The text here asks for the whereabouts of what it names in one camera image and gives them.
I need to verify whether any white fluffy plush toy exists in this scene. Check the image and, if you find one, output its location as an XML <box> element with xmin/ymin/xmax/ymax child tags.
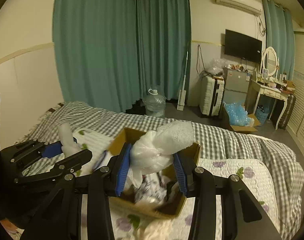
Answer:
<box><xmin>58</xmin><ymin>123</ymin><xmax>81</xmax><ymax>158</ymax></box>

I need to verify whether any floral black white tissue pack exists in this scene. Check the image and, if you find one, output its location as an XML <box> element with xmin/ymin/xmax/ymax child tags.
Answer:
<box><xmin>134</xmin><ymin>172</ymin><xmax>167</xmax><ymax>207</ymax></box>

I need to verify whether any person's hand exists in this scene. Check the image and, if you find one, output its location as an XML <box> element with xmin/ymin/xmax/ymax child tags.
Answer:
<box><xmin>0</xmin><ymin>219</ymin><xmax>23</xmax><ymax>234</ymax></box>

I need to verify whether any brown cardboard box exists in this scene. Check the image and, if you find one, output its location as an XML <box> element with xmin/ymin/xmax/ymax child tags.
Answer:
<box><xmin>108</xmin><ymin>127</ymin><xmax>186</xmax><ymax>219</ymax></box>

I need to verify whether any white floral quilt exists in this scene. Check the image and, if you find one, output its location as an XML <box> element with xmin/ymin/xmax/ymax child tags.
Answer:
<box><xmin>73</xmin><ymin>129</ymin><xmax>280</xmax><ymax>239</ymax></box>

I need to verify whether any grey checked bed sheet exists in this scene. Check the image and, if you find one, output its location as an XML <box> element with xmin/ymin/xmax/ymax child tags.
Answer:
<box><xmin>23</xmin><ymin>101</ymin><xmax>304</xmax><ymax>239</ymax></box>

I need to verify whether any clear water jug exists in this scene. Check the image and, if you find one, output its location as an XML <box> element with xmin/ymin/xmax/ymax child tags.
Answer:
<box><xmin>143</xmin><ymin>88</ymin><xmax>166</xmax><ymax>118</ymax></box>

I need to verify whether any box of blue plastic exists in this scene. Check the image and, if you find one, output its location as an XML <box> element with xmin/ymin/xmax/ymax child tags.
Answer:
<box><xmin>221</xmin><ymin>102</ymin><xmax>260</xmax><ymax>134</ymax></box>

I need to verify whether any white floor mop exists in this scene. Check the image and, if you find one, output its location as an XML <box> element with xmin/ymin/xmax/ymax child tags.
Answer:
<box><xmin>176</xmin><ymin>51</ymin><xmax>188</xmax><ymax>111</ymax></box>

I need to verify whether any white suitcase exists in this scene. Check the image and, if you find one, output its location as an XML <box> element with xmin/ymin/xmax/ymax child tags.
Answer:
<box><xmin>199</xmin><ymin>76</ymin><xmax>225</xmax><ymax>116</ymax></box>

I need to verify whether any small silver refrigerator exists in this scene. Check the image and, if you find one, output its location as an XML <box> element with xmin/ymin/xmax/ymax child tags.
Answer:
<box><xmin>223</xmin><ymin>68</ymin><xmax>251</xmax><ymax>105</ymax></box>

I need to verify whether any white dressing table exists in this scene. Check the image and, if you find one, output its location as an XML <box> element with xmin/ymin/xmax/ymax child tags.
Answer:
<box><xmin>245</xmin><ymin>80</ymin><xmax>289</xmax><ymax>130</ymax></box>

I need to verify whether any large teal curtain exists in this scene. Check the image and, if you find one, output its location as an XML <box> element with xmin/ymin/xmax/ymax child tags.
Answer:
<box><xmin>53</xmin><ymin>0</ymin><xmax>191</xmax><ymax>112</ymax></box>

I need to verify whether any white louvred wardrobe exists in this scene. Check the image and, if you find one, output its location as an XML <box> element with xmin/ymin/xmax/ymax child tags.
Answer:
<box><xmin>288</xmin><ymin>30</ymin><xmax>304</xmax><ymax>148</ymax></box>

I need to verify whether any white oval vanity mirror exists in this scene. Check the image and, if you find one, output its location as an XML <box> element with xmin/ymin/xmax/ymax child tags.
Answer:
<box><xmin>260</xmin><ymin>47</ymin><xmax>279</xmax><ymax>79</ymax></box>

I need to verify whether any teal window curtain right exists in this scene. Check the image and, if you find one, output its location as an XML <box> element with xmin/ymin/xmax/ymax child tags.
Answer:
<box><xmin>262</xmin><ymin>0</ymin><xmax>295</xmax><ymax>80</ymax></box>

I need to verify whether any white air conditioner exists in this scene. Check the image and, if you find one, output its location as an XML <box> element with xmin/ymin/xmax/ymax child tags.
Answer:
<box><xmin>215</xmin><ymin>0</ymin><xmax>263</xmax><ymax>16</ymax></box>

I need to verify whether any black wall television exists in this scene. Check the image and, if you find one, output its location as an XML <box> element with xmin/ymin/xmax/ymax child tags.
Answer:
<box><xmin>224</xmin><ymin>29</ymin><xmax>262</xmax><ymax>64</ymax></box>

